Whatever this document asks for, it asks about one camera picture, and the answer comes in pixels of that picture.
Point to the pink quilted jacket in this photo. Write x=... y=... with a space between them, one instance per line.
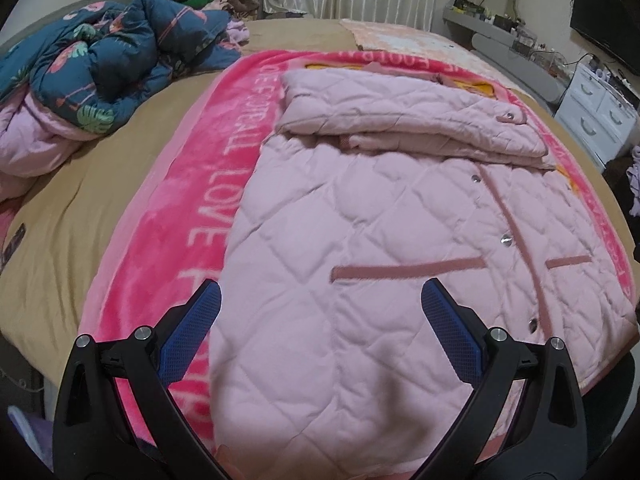
x=350 y=220

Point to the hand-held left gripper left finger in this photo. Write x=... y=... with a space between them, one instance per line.
x=192 y=331

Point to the dark cloth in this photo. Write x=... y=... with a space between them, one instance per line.
x=617 y=175

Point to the purple cloth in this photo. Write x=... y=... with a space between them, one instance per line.
x=636 y=175

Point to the grey curved shelf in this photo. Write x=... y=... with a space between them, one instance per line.
x=500 y=45

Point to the white drawer cabinet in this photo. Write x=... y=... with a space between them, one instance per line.
x=595 y=105

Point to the dark fabric tag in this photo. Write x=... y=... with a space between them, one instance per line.
x=12 y=247

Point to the pale floral blanket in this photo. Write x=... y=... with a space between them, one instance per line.
x=400 y=35

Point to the black flat television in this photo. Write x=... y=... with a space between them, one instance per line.
x=600 y=25

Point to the pink printed blanket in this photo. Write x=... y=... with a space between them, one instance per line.
x=165 y=220

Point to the blue floral comforter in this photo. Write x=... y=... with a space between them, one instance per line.
x=125 y=60

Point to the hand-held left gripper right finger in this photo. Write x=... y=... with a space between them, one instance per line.
x=452 y=333

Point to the clutter of small electronics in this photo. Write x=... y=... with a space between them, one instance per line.
x=522 y=37

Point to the bed with tan sheet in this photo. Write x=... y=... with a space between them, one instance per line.
x=75 y=200

